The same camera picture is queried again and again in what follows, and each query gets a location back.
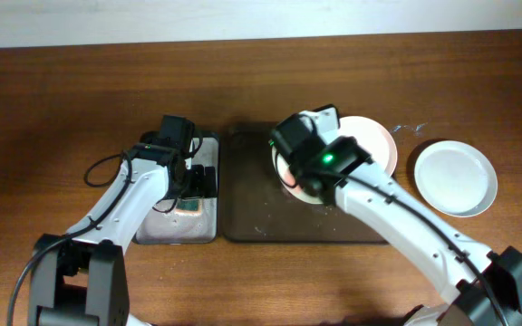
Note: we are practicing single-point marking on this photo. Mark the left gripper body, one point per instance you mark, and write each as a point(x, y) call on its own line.
point(194, 186)

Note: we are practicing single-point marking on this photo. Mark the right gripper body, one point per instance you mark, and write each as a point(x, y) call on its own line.
point(302, 173)

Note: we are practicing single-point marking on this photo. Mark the cream plate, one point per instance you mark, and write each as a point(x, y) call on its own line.
point(286, 178)

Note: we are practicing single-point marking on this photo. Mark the green and orange sponge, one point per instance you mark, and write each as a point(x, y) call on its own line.
point(189, 206)

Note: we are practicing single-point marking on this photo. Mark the pinkish white plate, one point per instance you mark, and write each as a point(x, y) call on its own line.
point(373, 137)

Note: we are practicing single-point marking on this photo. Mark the pale grey plate front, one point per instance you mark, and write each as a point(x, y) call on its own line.
point(456, 179)

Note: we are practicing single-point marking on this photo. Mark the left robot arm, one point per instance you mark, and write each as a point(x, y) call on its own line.
point(164, 193)

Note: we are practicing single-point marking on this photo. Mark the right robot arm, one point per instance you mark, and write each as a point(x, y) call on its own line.
point(478, 286)

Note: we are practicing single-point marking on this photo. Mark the small black soapy tray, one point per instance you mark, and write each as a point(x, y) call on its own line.
point(163, 226)

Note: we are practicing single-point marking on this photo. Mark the brown plastic tray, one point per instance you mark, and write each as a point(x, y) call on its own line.
point(254, 207)

